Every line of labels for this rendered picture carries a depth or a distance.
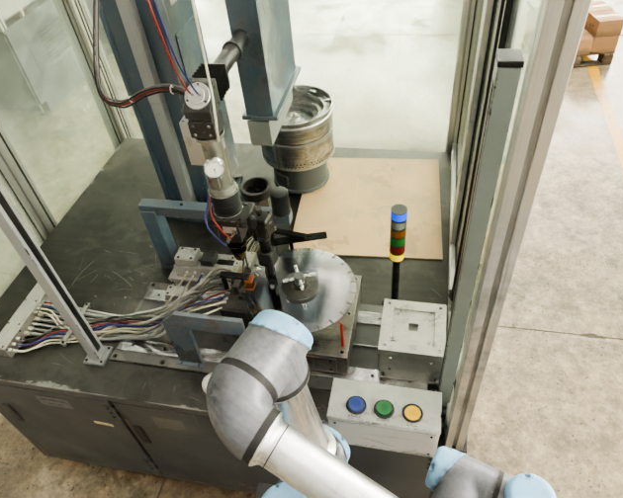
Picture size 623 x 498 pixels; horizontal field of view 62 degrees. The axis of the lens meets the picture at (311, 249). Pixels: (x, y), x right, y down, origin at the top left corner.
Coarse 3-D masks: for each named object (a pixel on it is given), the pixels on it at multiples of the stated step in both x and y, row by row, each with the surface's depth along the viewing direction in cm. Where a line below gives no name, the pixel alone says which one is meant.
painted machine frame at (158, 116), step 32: (128, 0) 148; (160, 0) 152; (224, 0) 128; (256, 0) 131; (288, 0) 155; (128, 32) 155; (192, 32) 173; (256, 32) 133; (288, 32) 160; (128, 64) 168; (160, 64) 166; (192, 64) 175; (256, 64) 139; (288, 64) 165; (160, 96) 171; (256, 96) 146; (288, 96) 158; (160, 128) 179; (224, 128) 140; (256, 128) 154; (160, 160) 195; (192, 192) 201; (288, 192) 159; (160, 224) 177; (288, 224) 164; (160, 256) 187
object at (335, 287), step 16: (288, 256) 163; (304, 256) 162; (320, 256) 161; (336, 256) 161; (256, 272) 159; (288, 272) 158; (320, 272) 157; (336, 272) 156; (352, 272) 156; (256, 288) 154; (272, 288) 154; (320, 288) 152; (336, 288) 152; (352, 288) 151; (256, 304) 150; (272, 304) 149; (288, 304) 149; (304, 304) 148; (320, 304) 148; (336, 304) 147; (304, 320) 144; (320, 320) 144; (336, 320) 144
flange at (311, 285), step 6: (288, 276) 155; (312, 276) 155; (288, 282) 154; (294, 282) 151; (306, 282) 151; (312, 282) 153; (282, 288) 152; (288, 288) 152; (294, 288) 151; (300, 288) 150; (306, 288) 151; (312, 288) 151; (318, 288) 152; (288, 294) 150; (294, 294) 150; (300, 294) 150; (306, 294) 150; (312, 294) 150; (294, 300) 149; (300, 300) 149; (306, 300) 149
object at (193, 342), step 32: (224, 160) 124; (224, 224) 133; (160, 288) 184; (192, 320) 144; (224, 320) 141; (352, 320) 155; (128, 352) 166; (160, 352) 164; (192, 352) 156; (224, 352) 162; (320, 352) 148; (352, 352) 159; (320, 384) 152; (416, 384) 149
